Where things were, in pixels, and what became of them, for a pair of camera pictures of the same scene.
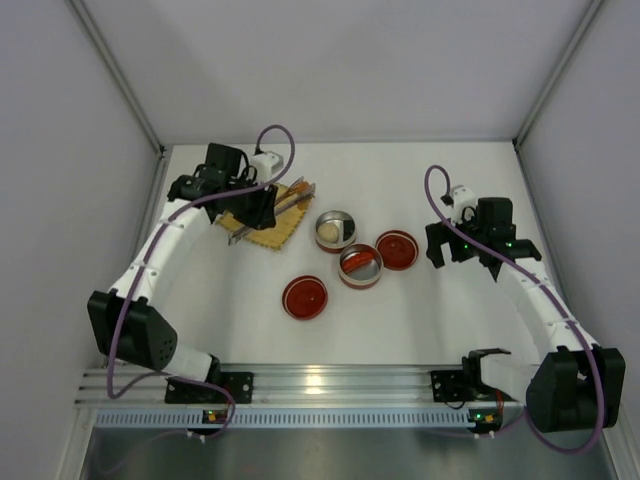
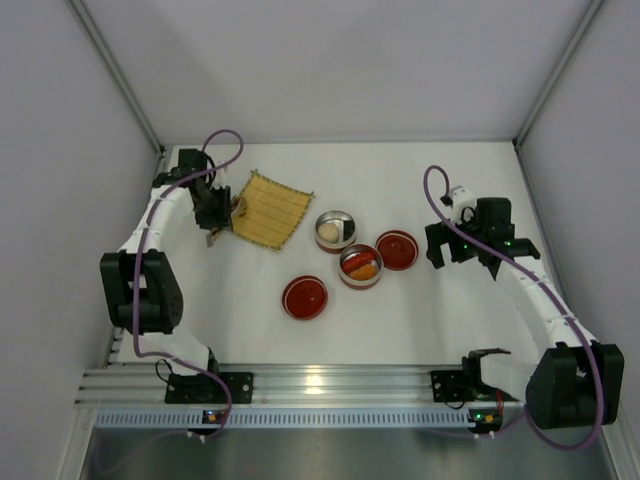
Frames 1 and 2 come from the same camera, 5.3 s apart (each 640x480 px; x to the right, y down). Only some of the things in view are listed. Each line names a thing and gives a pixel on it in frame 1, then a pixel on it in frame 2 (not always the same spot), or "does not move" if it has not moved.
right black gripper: [447, 242] does not move
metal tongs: [294, 195] -> [212, 233]
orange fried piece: [302, 188] -> [366, 272]
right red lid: [399, 249] does not move
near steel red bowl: [360, 266] does not move
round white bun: [328, 232] does not move
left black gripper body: [261, 206] -> [220, 215]
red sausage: [356, 259] does not move
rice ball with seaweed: [348, 229] does not move
